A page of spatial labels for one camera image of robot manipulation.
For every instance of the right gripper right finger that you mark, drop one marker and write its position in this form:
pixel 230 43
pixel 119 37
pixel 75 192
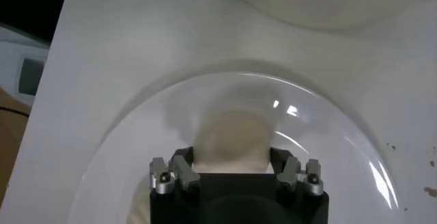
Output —
pixel 297 175

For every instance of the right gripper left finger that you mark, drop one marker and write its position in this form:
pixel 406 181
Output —
pixel 177 174

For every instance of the white steamed baozi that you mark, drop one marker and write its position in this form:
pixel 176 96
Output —
pixel 233 140

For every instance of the robot base body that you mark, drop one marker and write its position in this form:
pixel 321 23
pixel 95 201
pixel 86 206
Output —
pixel 27 7

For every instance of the white round plate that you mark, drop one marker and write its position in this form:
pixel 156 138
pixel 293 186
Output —
pixel 119 164

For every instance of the white electric cooker pot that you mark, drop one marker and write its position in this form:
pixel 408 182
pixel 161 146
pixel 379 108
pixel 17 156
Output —
pixel 324 3

